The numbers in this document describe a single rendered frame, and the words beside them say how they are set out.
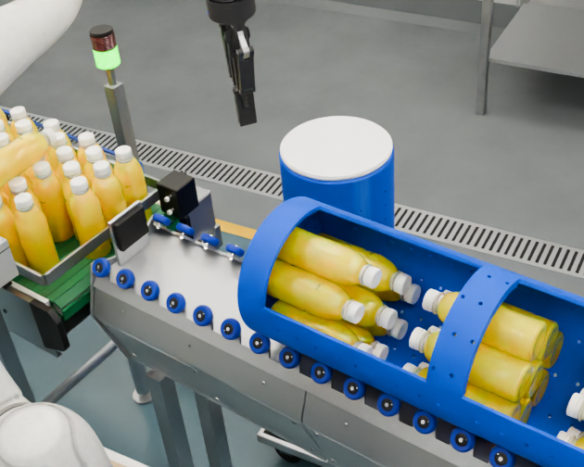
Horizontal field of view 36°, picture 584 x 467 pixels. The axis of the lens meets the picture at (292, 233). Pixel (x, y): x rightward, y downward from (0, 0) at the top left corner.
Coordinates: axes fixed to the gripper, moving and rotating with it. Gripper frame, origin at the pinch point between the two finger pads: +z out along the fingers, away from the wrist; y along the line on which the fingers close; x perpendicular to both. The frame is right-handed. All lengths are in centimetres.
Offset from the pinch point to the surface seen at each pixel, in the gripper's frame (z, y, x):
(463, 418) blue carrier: 41, -44, -19
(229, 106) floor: 153, 250, -47
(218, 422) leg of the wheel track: 118, 34, 13
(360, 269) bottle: 31.0, -13.8, -13.8
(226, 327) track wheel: 52, 2, 10
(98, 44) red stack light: 26, 88, 17
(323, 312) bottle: 37.1, -15.6, -5.5
